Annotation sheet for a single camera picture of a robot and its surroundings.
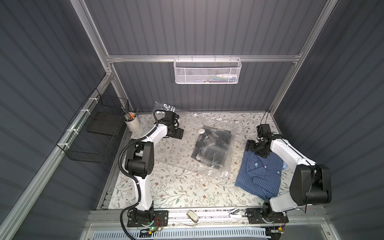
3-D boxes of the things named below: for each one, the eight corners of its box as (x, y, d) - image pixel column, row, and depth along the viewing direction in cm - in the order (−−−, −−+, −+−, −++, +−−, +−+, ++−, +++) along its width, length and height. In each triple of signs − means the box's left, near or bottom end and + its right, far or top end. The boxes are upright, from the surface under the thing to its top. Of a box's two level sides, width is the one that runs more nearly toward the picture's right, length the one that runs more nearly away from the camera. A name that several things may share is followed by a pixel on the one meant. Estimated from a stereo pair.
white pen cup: (129, 132, 111) (123, 122, 102) (132, 123, 117) (127, 112, 107) (138, 132, 111) (133, 122, 102) (141, 123, 117) (137, 112, 107)
